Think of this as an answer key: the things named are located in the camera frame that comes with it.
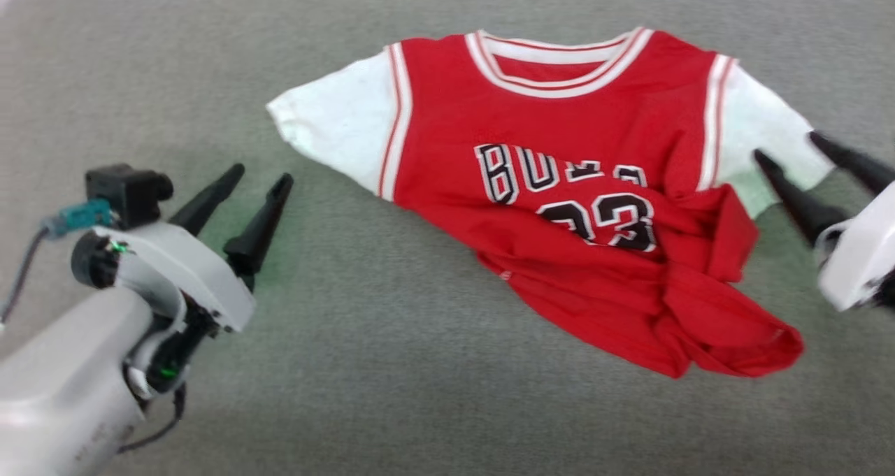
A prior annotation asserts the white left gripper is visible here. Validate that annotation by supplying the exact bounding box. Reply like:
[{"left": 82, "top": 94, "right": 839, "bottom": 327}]
[{"left": 69, "top": 162, "right": 295, "bottom": 401}]

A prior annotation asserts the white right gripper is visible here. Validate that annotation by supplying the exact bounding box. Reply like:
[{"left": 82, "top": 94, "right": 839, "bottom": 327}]
[{"left": 752, "top": 131, "right": 895, "bottom": 314}]

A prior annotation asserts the red Bulls jersey shirt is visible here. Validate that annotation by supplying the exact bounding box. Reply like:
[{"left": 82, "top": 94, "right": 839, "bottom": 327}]
[{"left": 266, "top": 27, "right": 837, "bottom": 380}]

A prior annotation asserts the grey fabric sofa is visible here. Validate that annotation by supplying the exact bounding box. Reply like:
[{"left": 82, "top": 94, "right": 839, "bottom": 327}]
[{"left": 0, "top": 0, "right": 895, "bottom": 476}]

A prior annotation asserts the left arm cable teal plug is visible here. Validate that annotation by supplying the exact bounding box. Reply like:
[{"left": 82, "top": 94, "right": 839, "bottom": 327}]
[{"left": 0, "top": 198, "right": 118, "bottom": 326}]

